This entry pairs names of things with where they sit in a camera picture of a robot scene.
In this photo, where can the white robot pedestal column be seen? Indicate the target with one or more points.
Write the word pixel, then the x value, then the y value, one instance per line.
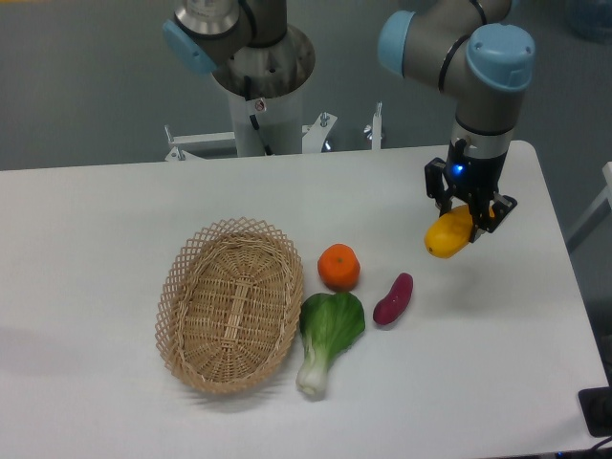
pixel 264 88

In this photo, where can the white frame at right edge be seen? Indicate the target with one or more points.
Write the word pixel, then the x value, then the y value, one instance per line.
pixel 594 214

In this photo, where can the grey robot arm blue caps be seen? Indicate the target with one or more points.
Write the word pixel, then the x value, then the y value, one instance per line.
pixel 463 49

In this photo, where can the green bok choy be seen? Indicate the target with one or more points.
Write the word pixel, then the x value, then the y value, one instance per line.
pixel 329 325

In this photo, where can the woven wicker basket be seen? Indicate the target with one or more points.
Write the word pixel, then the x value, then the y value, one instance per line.
pixel 230 306

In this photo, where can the purple sweet potato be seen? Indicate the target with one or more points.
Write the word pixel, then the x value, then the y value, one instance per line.
pixel 395 302

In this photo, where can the orange tangerine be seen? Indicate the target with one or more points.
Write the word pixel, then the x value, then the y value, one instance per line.
pixel 339 268

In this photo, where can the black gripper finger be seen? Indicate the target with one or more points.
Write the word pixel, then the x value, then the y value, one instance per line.
pixel 488 211
pixel 435 185

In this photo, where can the white metal base frame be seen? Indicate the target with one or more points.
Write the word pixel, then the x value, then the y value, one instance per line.
pixel 314 138

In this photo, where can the yellow mango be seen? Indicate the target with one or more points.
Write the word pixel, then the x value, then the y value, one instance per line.
pixel 450 233

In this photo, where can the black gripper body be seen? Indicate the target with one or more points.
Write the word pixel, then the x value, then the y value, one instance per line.
pixel 467 175

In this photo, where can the black device at table edge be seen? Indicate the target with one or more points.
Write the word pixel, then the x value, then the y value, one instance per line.
pixel 595 405

